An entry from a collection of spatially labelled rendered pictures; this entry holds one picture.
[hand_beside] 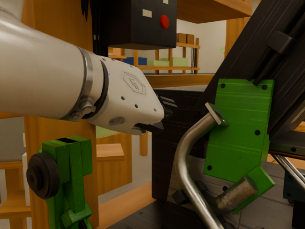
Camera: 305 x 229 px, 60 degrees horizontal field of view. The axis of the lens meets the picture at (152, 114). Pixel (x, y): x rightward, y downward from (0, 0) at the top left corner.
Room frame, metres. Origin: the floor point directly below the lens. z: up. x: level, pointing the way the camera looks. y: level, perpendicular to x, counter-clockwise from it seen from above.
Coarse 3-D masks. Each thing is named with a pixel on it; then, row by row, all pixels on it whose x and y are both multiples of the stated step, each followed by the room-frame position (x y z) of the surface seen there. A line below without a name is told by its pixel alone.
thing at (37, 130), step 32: (32, 0) 0.55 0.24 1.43; (64, 0) 0.60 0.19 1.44; (64, 32) 0.59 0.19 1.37; (32, 128) 0.57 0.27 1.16; (64, 128) 0.59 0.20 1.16; (96, 160) 0.65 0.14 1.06; (32, 192) 0.59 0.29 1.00; (96, 192) 0.65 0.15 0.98; (32, 224) 0.60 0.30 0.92; (96, 224) 0.64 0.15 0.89
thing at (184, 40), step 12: (180, 36) 6.95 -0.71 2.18; (192, 36) 7.34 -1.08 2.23; (120, 48) 6.01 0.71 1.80; (132, 60) 5.75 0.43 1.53; (144, 60) 5.96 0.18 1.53; (156, 60) 6.20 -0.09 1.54; (168, 60) 6.58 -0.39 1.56; (180, 60) 6.88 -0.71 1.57; (192, 60) 7.18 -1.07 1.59; (156, 72) 6.85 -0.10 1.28; (168, 72) 6.58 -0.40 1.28; (192, 72) 7.18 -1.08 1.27
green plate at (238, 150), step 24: (216, 96) 0.57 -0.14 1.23; (240, 96) 0.54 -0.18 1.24; (264, 96) 0.51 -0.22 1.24; (240, 120) 0.52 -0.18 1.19; (264, 120) 0.50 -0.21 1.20; (216, 144) 0.54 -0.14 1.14; (240, 144) 0.51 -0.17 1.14; (264, 144) 0.49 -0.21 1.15; (216, 168) 0.53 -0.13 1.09; (240, 168) 0.50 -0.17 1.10
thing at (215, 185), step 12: (192, 156) 0.59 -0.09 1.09; (192, 168) 0.58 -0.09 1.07; (204, 180) 0.56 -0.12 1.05; (216, 180) 0.54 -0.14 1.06; (168, 192) 0.61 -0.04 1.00; (204, 192) 0.54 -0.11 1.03; (216, 192) 0.53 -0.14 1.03; (216, 204) 0.52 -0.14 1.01; (228, 216) 0.50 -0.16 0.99; (240, 216) 0.49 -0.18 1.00
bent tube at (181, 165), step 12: (216, 108) 0.55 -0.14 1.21; (204, 120) 0.54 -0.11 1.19; (216, 120) 0.51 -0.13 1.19; (192, 132) 0.55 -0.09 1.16; (204, 132) 0.54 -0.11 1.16; (180, 144) 0.56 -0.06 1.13; (192, 144) 0.55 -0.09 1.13; (180, 156) 0.55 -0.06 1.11; (180, 168) 0.54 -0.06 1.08; (180, 180) 0.53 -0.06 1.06; (192, 180) 0.53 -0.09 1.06; (192, 192) 0.51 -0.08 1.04; (192, 204) 0.50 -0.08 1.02; (204, 204) 0.49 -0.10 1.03; (204, 216) 0.48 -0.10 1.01; (216, 228) 0.46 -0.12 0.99
